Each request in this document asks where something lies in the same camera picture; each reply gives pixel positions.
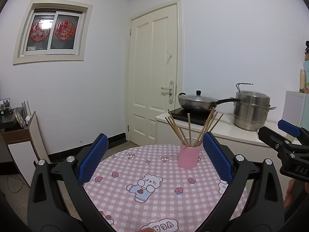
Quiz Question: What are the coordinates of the wooden chopstick five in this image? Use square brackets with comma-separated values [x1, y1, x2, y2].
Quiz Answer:
[198, 111, 217, 146]

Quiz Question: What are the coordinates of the white door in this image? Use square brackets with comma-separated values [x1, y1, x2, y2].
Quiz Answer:
[127, 5, 177, 146]

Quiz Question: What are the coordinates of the wooden side cabinet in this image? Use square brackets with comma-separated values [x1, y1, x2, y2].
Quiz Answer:
[1, 112, 50, 185]

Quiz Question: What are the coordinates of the window with red decals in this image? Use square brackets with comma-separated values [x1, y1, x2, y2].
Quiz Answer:
[13, 0, 93, 65]

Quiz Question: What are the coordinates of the person left hand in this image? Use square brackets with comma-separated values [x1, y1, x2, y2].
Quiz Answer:
[137, 227, 154, 232]

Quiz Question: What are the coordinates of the wooden chopstick eight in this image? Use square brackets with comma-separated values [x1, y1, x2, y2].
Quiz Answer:
[188, 113, 192, 147]

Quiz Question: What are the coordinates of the wooden chopstick two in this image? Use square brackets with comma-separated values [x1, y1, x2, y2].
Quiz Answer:
[168, 109, 188, 146]

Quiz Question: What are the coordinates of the white kitchen counter cabinet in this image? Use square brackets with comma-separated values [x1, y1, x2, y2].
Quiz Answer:
[155, 113, 278, 161]

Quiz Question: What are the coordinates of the silver door handle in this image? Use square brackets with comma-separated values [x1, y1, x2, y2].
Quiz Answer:
[160, 80, 174, 104]

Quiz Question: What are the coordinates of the pink checkered tablecloth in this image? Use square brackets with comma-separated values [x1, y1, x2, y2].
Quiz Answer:
[83, 144, 249, 232]

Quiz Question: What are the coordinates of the black induction cooker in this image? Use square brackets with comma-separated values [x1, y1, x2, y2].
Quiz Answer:
[170, 107, 212, 126]

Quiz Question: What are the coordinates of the white fridge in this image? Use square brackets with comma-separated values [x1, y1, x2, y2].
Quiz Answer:
[282, 91, 309, 130]

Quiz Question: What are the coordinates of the wooden chopstick four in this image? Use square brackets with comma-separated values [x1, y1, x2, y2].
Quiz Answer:
[165, 117, 183, 144]

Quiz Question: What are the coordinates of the pink cup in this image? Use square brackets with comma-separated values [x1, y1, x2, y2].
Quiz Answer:
[177, 144, 201, 170]

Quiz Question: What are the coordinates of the wok with glass lid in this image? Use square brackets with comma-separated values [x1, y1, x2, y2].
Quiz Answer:
[177, 90, 240, 111]

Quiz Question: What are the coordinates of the person right hand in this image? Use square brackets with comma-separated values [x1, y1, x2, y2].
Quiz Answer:
[284, 179, 309, 209]

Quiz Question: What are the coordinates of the wooden chopstick seven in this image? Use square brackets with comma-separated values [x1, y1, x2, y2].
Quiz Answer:
[205, 113, 224, 134]

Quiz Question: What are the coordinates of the stainless steel steamer pot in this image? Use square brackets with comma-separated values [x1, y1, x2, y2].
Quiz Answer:
[234, 83, 276, 131]

